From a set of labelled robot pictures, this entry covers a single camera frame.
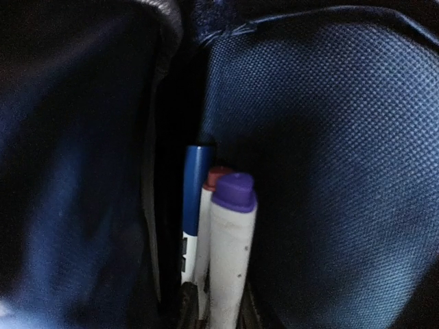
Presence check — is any white marker blue cap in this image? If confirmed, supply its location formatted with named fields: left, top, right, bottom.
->
left=180, top=145, right=214, bottom=284

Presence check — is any white marker red cap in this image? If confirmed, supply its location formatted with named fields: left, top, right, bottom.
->
left=193, top=166, right=233, bottom=319

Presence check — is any white marker purple cap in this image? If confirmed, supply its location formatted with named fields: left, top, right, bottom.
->
left=209, top=173, right=257, bottom=328

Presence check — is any navy blue student backpack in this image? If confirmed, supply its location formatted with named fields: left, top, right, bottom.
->
left=1, top=1, right=438, bottom=328

